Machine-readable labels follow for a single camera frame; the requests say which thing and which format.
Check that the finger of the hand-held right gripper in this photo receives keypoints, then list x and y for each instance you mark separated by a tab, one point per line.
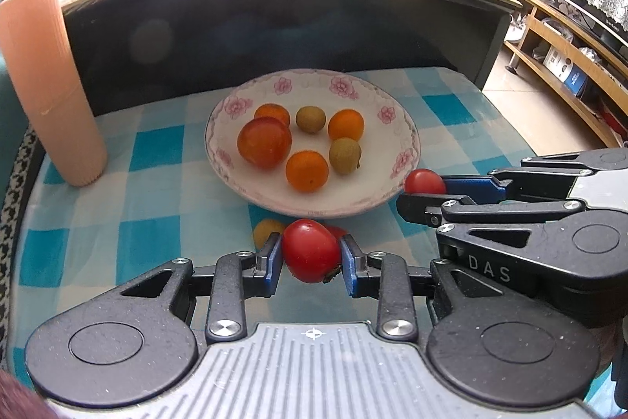
431	210
473	186

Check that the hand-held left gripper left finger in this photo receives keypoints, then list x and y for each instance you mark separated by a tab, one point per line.
274	264

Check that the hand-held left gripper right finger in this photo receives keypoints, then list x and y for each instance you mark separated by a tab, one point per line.
348	264

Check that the red cherry tomato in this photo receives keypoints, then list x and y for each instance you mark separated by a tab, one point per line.
424	182
311	249
337	231

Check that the white floral plate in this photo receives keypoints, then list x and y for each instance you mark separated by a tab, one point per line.
230	183

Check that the small orange mandarin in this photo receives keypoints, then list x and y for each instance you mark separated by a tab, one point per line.
346	124
306	171
272	111

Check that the yellow-brown longan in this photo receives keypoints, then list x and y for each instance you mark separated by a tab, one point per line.
345	155

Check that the large red-orange tomato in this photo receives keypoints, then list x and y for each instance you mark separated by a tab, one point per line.
264	142

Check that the brown longan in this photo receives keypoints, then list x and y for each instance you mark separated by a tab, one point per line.
310	118

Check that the small yellow fruit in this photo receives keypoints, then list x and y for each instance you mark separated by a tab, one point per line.
264	230

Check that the blue white checked tablecloth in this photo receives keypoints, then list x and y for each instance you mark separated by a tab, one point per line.
162	203

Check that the white blue box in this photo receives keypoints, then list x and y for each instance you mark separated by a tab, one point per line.
564	68

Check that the wooden shelf unit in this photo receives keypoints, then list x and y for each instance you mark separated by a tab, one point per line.
588	68

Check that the black television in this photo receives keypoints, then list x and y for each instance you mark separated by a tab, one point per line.
606	33

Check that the teal houndstooth-trimmed sofa cover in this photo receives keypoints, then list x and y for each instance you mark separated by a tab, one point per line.
12	203

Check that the pink ribbed cylinder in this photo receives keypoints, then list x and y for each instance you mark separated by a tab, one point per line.
54	95

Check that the maroon clothing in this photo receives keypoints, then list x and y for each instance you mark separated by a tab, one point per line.
19	399

